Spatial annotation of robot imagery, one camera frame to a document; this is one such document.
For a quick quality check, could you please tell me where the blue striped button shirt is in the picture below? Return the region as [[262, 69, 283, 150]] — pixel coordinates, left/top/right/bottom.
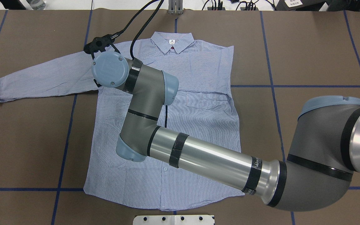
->
[[0, 32, 244, 211]]

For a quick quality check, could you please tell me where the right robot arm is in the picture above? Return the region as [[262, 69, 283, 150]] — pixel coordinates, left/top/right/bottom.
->
[[84, 52, 360, 211]]

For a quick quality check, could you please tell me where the black device with label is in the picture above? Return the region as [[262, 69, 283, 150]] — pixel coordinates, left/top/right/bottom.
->
[[275, 0, 326, 11]]

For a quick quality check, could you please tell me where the clear water bottle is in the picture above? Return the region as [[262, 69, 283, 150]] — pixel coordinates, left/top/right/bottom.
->
[[26, 0, 46, 10]]

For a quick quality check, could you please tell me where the grey aluminium frame post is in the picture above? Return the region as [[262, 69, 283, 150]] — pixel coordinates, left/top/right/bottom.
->
[[168, 0, 184, 15]]

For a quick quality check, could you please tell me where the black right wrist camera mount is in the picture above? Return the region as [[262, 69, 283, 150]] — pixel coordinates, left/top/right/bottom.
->
[[83, 34, 118, 56]]

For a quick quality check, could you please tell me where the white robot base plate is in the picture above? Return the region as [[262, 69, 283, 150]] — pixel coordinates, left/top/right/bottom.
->
[[133, 215, 216, 225]]

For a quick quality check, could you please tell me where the black cable bundle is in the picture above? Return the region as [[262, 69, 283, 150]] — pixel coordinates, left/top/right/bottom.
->
[[202, 0, 276, 11]]

